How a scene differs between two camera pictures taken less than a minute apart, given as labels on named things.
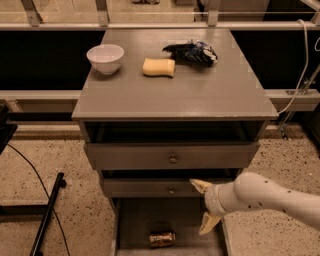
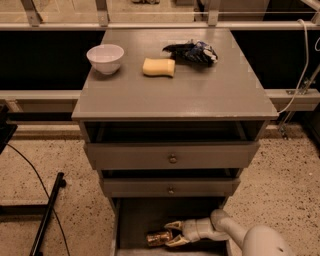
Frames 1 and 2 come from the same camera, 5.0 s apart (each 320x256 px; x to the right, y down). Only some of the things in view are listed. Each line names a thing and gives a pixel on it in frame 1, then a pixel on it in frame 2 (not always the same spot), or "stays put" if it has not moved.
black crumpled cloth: [192, 53] stays put
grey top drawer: [172, 156] stays put
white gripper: [211, 200] to [192, 231]
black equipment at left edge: [7, 130] stays put
